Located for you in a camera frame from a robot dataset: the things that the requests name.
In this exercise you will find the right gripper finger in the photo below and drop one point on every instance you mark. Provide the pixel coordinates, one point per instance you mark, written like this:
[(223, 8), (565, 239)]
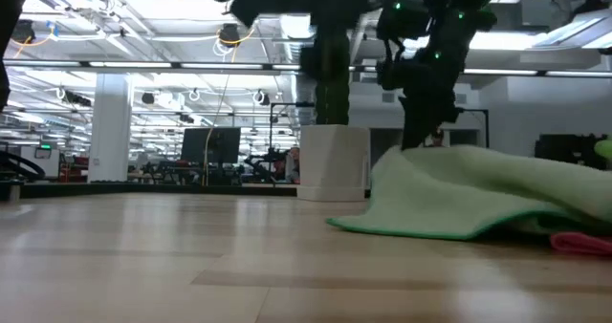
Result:
[(413, 127), (447, 110)]

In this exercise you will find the pale green microfiber towel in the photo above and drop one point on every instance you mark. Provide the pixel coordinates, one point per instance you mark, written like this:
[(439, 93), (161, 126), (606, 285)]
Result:
[(454, 194)]

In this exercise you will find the pink microfiber towel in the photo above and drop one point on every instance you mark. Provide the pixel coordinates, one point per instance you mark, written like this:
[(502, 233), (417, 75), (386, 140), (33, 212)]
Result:
[(581, 244)]

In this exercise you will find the black background robot arm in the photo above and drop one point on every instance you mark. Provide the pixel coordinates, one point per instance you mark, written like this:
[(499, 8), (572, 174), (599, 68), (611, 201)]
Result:
[(263, 163)]

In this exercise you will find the white hexagonal plant pot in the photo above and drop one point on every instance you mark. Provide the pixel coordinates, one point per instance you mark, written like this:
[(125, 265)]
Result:
[(334, 163)]

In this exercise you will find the green cactus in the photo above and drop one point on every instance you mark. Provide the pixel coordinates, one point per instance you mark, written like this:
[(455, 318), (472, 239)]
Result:
[(332, 84)]

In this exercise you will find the black shelf unit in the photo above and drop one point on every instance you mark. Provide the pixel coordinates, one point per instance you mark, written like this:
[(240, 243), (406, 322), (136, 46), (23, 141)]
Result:
[(564, 151)]

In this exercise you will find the dark background monitor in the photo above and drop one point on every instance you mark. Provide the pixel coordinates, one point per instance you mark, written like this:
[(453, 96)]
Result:
[(210, 145)]

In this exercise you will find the white pillar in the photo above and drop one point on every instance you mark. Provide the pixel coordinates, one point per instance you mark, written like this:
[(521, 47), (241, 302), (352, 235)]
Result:
[(110, 127)]

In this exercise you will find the black gantry frame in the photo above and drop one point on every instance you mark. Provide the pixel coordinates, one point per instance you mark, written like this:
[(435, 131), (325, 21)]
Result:
[(287, 104), (478, 110)]

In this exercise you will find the black ceiling camera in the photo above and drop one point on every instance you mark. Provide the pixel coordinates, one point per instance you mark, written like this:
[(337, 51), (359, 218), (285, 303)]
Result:
[(22, 30), (229, 34)]

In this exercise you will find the black aluminium table frame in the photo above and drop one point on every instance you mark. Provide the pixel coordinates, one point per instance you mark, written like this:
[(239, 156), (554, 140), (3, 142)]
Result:
[(143, 190)]

